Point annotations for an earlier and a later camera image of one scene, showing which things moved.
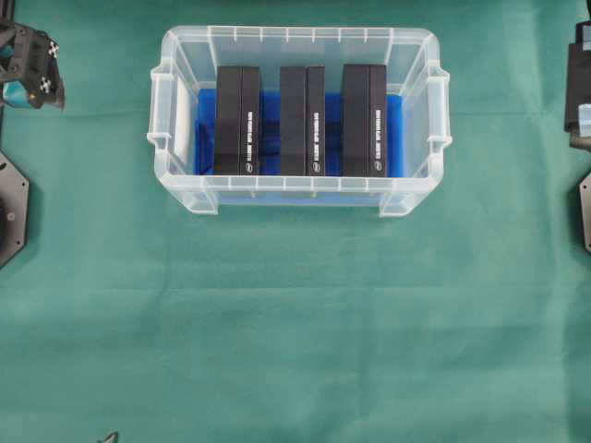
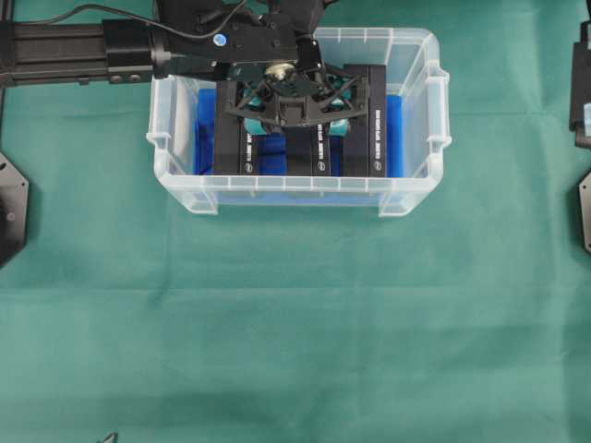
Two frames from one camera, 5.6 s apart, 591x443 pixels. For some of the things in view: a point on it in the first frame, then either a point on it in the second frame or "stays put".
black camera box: (364, 121) stays put
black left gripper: (30, 74) to (271, 50)
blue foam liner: (271, 185) stays put
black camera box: (238, 120) stays put
